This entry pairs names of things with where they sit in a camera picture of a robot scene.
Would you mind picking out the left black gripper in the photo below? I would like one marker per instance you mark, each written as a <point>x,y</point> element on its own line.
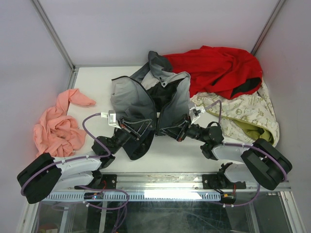
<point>136,129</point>

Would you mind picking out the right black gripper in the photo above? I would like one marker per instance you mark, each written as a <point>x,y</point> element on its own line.
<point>180,131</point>

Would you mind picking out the dark grey zip jacket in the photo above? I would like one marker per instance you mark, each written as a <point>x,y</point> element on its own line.
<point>154,94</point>

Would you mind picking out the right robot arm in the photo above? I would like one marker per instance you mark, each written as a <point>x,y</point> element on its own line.
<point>257,162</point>

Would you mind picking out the red jacket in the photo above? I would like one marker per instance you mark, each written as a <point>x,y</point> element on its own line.
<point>227,72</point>

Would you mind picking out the cream patterned garment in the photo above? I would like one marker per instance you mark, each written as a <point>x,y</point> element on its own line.
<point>245,118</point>

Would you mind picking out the pink cloth garment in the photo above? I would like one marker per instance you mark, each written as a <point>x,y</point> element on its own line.
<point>56,132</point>

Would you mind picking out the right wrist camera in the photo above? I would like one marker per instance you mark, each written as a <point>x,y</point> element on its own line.
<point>195,112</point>

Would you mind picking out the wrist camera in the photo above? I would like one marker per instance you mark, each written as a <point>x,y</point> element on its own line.
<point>195,112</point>
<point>111,118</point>

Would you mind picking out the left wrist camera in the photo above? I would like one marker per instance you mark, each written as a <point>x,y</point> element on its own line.
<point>111,118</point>

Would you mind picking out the aluminium front rail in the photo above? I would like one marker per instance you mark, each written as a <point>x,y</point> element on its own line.
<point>160,180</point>

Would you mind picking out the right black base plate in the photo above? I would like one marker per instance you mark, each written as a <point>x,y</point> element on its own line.
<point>220,182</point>

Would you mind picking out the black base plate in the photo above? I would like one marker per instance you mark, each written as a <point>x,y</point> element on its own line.
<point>220,182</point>
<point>109,181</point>

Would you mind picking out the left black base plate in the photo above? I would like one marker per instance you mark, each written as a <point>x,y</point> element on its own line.
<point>109,181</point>

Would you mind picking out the white slotted cable duct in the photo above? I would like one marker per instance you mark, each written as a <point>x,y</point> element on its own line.
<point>146,195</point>

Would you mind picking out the left aluminium corner post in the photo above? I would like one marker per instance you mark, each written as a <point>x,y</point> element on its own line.
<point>52,32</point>

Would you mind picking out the aluminium corner post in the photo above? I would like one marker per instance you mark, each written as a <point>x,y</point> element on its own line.
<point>52,32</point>
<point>268,25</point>

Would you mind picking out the right aluminium corner post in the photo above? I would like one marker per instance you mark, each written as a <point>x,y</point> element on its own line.
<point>268,25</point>

